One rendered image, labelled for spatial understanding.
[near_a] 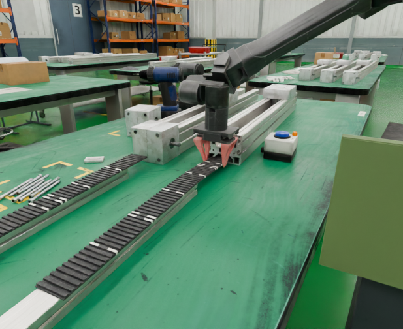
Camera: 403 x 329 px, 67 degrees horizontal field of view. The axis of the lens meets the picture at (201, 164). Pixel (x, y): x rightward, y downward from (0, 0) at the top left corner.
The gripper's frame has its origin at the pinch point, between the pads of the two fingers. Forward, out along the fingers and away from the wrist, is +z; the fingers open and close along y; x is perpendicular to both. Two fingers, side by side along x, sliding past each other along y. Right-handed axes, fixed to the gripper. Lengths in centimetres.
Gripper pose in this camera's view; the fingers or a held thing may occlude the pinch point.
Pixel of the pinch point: (215, 162)
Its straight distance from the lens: 80.3
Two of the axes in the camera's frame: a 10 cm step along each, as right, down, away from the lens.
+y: -9.0, -1.8, 4.1
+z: -0.1, 9.3, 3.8
